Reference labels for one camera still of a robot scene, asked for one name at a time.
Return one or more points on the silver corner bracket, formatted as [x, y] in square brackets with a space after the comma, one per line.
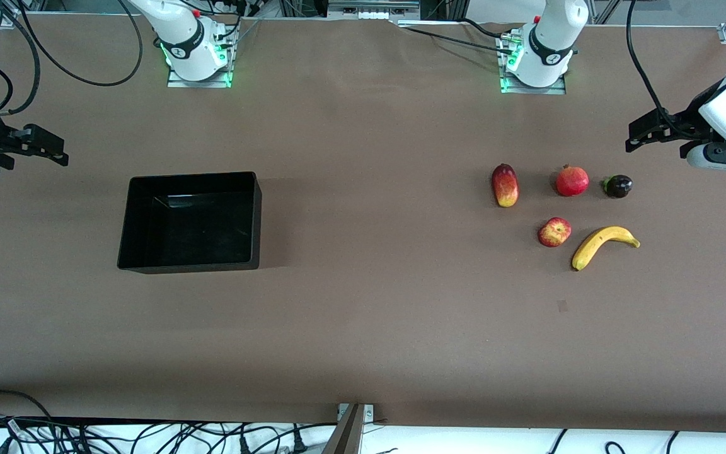
[369, 413]

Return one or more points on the red yellow apple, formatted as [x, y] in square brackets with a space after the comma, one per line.
[554, 232]

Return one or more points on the red pomegranate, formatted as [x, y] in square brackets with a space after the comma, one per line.
[572, 181]

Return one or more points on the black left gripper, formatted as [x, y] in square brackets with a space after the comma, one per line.
[684, 122]

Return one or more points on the large table cover sheet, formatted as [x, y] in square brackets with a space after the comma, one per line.
[338, 328]

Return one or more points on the red yellow mango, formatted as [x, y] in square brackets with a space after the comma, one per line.
[505, 186]

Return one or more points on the yellow banana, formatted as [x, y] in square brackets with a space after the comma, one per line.
[596, 246]

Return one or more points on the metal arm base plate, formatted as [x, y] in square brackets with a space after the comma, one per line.
[199, 82]
[536, 90]

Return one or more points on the dark purple mangosteen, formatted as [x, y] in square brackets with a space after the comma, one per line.
[619, 186]

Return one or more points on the black plastic box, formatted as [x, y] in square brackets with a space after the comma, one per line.
[186, 227]

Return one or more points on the grey metal device box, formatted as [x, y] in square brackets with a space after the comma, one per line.
[372, 5]

